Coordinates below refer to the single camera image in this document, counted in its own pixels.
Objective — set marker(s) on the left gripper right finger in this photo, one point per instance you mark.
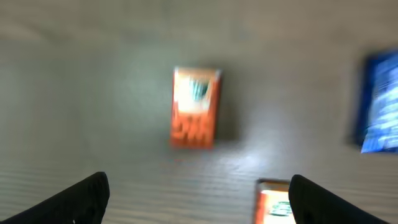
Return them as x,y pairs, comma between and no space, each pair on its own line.
320,205

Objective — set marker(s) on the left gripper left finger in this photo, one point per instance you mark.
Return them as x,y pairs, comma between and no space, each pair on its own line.
71,202

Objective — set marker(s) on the orange candy box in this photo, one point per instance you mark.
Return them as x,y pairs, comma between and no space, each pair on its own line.
272,202
194,118

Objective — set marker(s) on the blue candy pack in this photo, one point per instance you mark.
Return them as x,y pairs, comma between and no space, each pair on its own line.
381,102

